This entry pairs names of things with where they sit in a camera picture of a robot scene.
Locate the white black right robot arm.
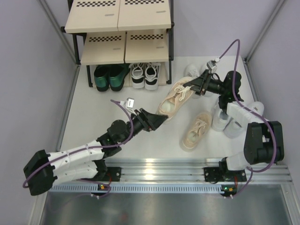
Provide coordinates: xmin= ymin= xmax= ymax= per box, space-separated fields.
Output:
xmin=183 ymin=70 xmax=284 ymax=182

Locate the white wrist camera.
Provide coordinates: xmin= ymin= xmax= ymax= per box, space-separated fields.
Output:
xmin=125 ymin=97 xmax=135 ymax=111
xmin=206 ymin=60 xmax=217 ymax=73

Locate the black white sneaker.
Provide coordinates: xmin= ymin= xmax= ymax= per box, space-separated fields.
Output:
xmin=145 ymin=62 xmax=161 ymax=90
xmin=129 ymin=63 xmax=144 ymax=89

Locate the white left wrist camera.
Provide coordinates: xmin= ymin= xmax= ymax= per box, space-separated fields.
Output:
xmin=125 ymin=97 xmax=135 ymax=111

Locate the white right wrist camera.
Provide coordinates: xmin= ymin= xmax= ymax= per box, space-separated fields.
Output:
xmin=206 ymin=60 xmax=217 ymax=73

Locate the white grey sneaker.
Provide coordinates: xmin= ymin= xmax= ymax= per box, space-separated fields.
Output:
xmin=185 ymin=64 xmax=200 ymax=79
xmin=201 ymin=66 xmax=213 ymax=98

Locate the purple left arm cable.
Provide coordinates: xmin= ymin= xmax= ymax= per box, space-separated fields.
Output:
xmin=22 ymin=99 xmax=135 ymax=200

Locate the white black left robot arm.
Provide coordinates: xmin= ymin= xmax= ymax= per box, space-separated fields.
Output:
xmin=23 ymin=108 xmax=168 ymax=196

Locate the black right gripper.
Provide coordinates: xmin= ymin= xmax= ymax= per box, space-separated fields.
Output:
xmin=183 ymin=70 xmax=227 ymax=96

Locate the beige lace sneaker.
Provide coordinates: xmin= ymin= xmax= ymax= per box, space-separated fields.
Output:
xmin=157 ymin=76 xmax=195 ymax=122
xmin=181 ymin=111 xmax=212 ymax=152

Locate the green loafer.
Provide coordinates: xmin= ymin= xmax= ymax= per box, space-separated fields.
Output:
xmin=94 ymin=65 xmax=110 ymax=92
xmin=109 ymin=63 xmax=130 ymax=91

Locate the white leather sneaker right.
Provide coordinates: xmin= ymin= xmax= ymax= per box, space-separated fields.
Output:
xmin=224 ymin=101 xmax=264 ymax=139

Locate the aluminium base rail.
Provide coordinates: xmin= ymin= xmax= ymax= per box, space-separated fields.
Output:
xmin=49 ymin=159 xmax=292 ymax=196

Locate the aluminium frame post right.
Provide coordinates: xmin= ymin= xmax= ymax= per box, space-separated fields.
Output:
xmin=244 ymin=0 xmax=287 ymax=65

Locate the white leather sneaker left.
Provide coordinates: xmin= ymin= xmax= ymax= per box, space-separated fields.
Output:
xmin=212 ymin=99 xmax=231 ymax=132

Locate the black beige shoe shelf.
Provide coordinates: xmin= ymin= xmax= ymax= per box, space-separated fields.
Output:
xmin=61 ymin=0 xmax=174 ymax=85

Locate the aluminium frame post left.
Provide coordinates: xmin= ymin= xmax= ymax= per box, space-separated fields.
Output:
xmin=37 ymin=0 xmax=75 ymax=61

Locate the white leather sneaker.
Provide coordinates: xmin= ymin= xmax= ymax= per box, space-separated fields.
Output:
xmin=212 ymin=99 xmax=231 ymax=132
xmin=224 ymin=101 xmax=264 ymax=139

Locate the aluminium frame post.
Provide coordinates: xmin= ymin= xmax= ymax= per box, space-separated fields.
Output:
xmin=244 ymin=0 xmax=287 ymax=65
xmin=37 ymin=0 xmax=75 ymax=61

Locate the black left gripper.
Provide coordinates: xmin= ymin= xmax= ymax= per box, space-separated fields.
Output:
xmin=120 ymin=108 xmax=167 ymax=145

